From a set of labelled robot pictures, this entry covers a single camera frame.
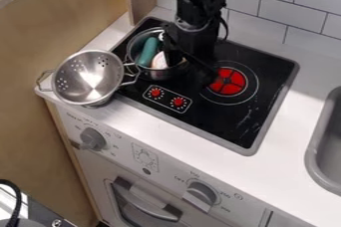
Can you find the silver strainer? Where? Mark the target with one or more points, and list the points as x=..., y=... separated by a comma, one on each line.
x=86, y=78

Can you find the silver pot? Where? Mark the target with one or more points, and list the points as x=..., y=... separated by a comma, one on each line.
x=155, y=71

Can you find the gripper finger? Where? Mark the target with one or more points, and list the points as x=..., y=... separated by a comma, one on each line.
x=172, y=53
x=203, y=70

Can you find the pink and white toy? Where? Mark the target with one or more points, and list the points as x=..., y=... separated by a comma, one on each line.
x=159, y=61

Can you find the toy sink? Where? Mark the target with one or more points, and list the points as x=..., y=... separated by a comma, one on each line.
x=326, y=144

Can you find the brown wooden board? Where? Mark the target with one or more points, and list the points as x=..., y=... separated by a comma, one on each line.
x=40, y=71

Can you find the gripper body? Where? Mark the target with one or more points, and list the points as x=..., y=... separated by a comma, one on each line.
x=195, y=40

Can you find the toy stove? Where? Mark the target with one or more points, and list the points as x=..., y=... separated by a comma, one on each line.
x=231, y=111

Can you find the teal toy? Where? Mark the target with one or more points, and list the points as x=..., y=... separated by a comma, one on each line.
x=147, y=51

